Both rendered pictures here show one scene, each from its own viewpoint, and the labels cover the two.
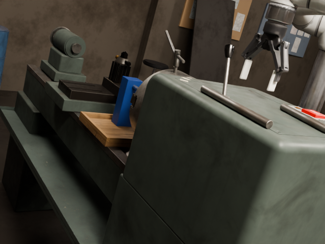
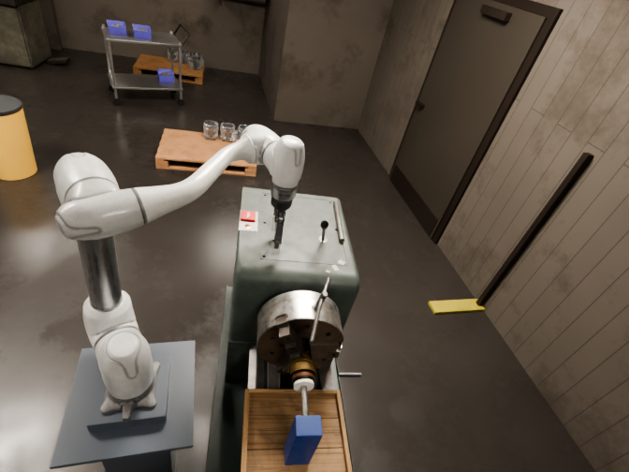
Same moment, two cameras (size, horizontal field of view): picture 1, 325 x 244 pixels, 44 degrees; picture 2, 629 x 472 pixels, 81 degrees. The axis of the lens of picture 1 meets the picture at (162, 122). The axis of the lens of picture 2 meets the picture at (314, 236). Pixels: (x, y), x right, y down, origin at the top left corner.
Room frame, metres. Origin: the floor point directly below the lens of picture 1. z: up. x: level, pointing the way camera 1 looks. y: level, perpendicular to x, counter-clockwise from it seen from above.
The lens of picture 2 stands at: (2.34, 0.26, 2.21)
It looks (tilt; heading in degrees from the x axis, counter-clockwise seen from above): 38 degrees down; 202
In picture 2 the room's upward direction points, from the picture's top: 15 degrees clockwise
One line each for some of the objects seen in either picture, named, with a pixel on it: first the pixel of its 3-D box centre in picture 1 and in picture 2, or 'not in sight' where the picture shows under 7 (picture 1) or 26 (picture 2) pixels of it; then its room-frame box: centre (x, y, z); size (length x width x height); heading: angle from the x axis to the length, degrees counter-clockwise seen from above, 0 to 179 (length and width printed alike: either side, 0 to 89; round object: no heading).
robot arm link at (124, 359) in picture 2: not in sight; (125, 360); (1.94, -0.47, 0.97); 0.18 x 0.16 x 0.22; 68
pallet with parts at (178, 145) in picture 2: not in sight; (209, 144); (-0.61, -2.49, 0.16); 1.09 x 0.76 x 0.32; 134
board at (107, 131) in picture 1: (127, 129); (295, 433); (1.76, 0.14, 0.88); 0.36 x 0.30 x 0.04; 127
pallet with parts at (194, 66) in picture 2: not in sight; (170, 63); (-2.20, -4.84, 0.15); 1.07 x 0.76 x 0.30; 134
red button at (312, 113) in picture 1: (313, 114); (248, 216); (1.31, -0.47, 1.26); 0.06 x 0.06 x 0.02; 37
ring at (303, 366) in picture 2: not in sight; (302, 370); (1.66, 0.07, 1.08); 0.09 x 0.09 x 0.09; 37
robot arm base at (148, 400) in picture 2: not in sight; (130, 388); (1.96, -0.44, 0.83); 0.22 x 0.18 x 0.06; 44
